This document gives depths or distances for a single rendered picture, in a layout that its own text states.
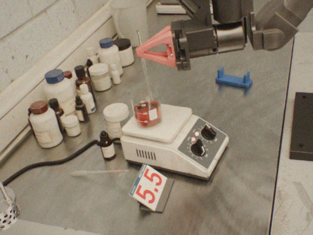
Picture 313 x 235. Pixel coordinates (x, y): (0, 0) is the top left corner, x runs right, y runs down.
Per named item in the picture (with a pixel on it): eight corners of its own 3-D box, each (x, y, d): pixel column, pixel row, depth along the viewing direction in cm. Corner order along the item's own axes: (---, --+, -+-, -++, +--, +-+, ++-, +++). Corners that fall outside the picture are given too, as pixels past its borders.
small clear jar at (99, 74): (111, 90, 119) (106, 70, 115) (91, 93, 119) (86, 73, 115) (113, 81, 123) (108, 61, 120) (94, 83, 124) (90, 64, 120)
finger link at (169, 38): (132, 41, 74) (182, 32, 74) (133, 27, 80) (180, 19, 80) (139, 73, 78) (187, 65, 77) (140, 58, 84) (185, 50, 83)
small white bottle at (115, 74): (121, 83, 121) (117, 65, 118) (113, 85, 121) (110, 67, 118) (120, 80, 123) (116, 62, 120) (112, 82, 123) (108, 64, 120)
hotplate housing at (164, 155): (229, 144, 90) (228, 114, 86) (208, 183, 81) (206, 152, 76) (143, 128, 100) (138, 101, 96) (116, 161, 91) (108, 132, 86)
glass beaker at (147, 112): (168, 116, 88) (163, 82, 83) (158, 134, 83) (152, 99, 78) (139, 114, 90) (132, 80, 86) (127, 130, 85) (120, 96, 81)
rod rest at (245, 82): (252, 82, 111) (252, 71, 109) (247, 88, 109) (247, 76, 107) (221, 76, 117) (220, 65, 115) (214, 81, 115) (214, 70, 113)
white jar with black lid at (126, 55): (130, 67, 130) (126, 46, 126) (111, 67, 132) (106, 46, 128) (137, 58, 135) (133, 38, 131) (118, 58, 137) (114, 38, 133)
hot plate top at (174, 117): (193, 111, 89) (193, 107, 88) (170, 143, 80) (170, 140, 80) (146, 104, 94) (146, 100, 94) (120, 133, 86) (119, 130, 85)
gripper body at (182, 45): (176, 40, 72) (217, 33, 71) (173, 20, 80) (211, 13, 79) (181, 72, 75) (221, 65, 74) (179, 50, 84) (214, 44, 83)
